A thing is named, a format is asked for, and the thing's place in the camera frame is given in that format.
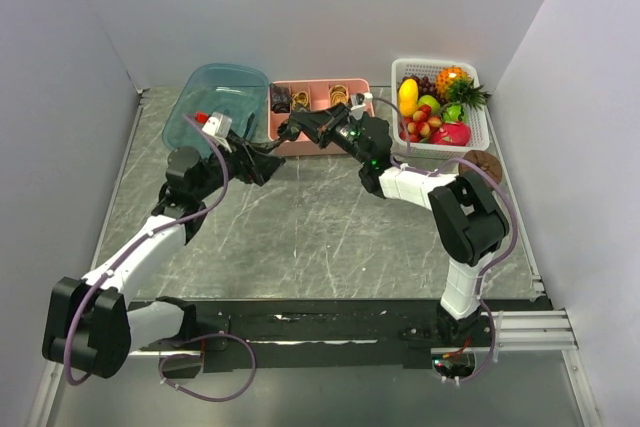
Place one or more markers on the dark purple grapes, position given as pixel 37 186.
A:
pixel 424 84

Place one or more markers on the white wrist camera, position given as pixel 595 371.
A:
pixel 360 101
pixel 215 125

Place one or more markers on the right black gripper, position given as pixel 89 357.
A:
pixel 322 124

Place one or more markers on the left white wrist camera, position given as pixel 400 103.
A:
pixel 215 125

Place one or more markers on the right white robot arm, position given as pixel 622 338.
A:
pixel 469 221

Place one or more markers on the pink compartment organizer box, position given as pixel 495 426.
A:
pixel 319 97

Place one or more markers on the green apple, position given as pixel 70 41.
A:
pixel 429 104

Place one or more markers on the teal transparent plastic bin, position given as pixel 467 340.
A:
pixel 236 91

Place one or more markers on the green leafy vegetable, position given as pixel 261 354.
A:
pixel 454 112

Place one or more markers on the aluminium frame rail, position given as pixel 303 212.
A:
pixel 529 331

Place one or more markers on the yellow patterned rolled tie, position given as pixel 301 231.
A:
pixel 339 94

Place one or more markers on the brown lidded white jar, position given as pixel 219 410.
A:
pixel 486 162

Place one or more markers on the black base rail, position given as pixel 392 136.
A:
pixel 323 333

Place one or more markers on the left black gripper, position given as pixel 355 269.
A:
pixel 251 165

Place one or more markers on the gold rolled tie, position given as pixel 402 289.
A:
pixel 300 102

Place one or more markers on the orange pineapple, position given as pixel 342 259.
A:
pixel 456 86

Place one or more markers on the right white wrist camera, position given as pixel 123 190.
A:
pixel 360 101

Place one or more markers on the yellow mango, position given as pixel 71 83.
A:
pixel 407 97

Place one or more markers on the dark brown rolled tie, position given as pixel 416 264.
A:
pixel 280 99

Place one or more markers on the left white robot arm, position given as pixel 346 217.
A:
pixel 90 327

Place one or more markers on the pink dragon fruit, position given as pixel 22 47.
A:
pixel 456 134

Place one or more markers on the red cherry bunch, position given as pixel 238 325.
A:
pixel 421 125

